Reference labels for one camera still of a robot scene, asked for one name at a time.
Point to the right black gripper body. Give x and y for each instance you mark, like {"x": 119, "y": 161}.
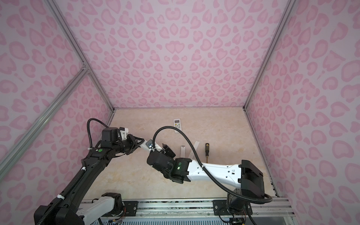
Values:
{"x": 168, "y": 152}

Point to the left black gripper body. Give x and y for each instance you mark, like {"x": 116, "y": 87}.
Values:
{"x": 130, "y": 144}

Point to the slim white remote control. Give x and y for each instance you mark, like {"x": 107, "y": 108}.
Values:
{"x": 183, "y": 151}

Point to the white remote angled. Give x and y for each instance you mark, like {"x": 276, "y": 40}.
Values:
{"x": 149, "y": 146}

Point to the black handled screwdriver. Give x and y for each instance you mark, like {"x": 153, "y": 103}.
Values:
{"x": 207, "y": 151}

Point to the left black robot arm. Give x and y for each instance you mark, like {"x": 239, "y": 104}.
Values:
{"x": 62, "y": 210}

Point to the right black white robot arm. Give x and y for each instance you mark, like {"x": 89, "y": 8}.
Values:
{"x": 242, "y": 181}

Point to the white remote centre back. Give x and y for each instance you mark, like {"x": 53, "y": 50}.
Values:
{"x": 177, "y": 124}

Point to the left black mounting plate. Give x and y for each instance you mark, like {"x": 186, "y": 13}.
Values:
{"x": 125, "y": 209}

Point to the black mounting plate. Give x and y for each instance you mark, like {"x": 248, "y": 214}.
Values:
{"x": 227, "y": 207}
{"x": 125, "y": 209}

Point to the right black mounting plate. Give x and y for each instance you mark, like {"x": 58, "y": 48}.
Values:
{"x": 227, "y": 207}

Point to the aluminium diagonal frame bar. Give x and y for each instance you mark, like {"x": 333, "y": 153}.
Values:
{"x": 18, "y": 150}

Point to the aluminium front rail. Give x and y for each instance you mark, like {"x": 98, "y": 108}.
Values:
{"x": 196, "y": 211}

